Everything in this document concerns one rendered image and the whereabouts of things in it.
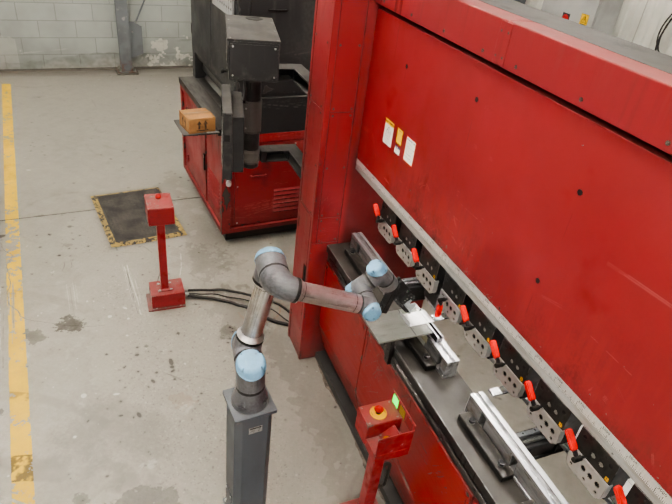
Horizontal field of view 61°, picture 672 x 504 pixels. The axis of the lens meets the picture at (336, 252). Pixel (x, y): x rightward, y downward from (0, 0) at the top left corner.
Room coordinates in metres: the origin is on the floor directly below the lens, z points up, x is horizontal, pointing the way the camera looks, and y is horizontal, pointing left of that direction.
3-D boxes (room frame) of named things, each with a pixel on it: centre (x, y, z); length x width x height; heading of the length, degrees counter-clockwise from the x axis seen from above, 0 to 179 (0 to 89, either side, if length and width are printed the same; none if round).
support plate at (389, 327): (1.96, -0.31, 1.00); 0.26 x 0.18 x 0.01; 115
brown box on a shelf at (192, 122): (3.90, 1.13, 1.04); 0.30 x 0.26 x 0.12; 30
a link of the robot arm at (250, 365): (1.62, 0.28, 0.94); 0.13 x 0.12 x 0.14; 18
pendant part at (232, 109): (2.87, 0.63, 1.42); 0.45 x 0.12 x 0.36; 14
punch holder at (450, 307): (1.86, -0.52, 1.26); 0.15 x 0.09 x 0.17; 25
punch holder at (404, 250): (2.22, -0.35, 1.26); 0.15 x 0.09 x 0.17; 25
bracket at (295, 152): (3.08, 0.36, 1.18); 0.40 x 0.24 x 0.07; 25
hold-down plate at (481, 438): (1.45, -0.65, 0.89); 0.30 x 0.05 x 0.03; 25
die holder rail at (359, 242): (2.52, -0.21, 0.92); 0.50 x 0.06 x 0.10; 25
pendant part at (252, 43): (2.94, 0.56, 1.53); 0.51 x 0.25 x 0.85; 14
